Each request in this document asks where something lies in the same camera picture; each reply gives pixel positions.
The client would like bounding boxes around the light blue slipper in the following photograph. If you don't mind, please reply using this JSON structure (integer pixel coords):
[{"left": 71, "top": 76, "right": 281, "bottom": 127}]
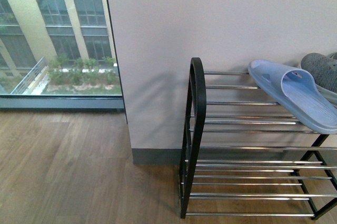
[{"left": 247, "top": 59, "right": 336, "bottom": 134}]

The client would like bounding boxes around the black metal shoe rack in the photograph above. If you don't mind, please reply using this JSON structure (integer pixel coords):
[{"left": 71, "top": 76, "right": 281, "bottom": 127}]
[{"left": 179, "top": 57, "right": 336, "bottom": 220}]

